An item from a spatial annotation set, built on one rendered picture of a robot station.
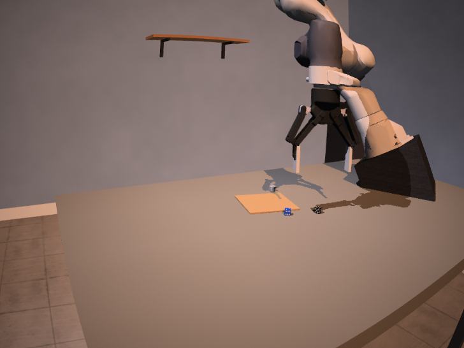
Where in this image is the orange flat mat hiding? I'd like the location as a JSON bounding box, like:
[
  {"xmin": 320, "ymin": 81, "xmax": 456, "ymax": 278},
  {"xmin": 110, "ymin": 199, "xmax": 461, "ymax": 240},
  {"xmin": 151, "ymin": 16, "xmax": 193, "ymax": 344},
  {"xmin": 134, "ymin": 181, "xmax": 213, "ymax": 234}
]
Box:
[{"xmin": 235, "ymin": 192, "xmax": 300, "ymax": 214}]

